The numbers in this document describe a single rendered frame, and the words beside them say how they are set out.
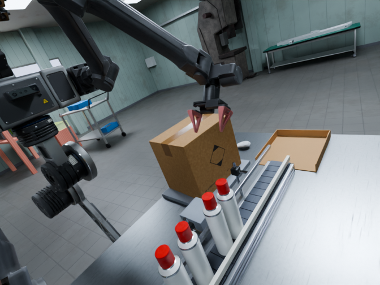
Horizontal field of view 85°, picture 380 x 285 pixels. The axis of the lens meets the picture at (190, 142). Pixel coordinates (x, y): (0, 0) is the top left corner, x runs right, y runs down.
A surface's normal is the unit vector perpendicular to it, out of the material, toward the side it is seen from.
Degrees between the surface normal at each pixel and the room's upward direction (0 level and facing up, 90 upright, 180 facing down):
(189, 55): 75
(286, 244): 0
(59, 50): 90
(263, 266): 0
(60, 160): 90
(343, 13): 90
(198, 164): 90
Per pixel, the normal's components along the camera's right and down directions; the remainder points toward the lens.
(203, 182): 0.68, 0.09
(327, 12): -0.52, 0.50
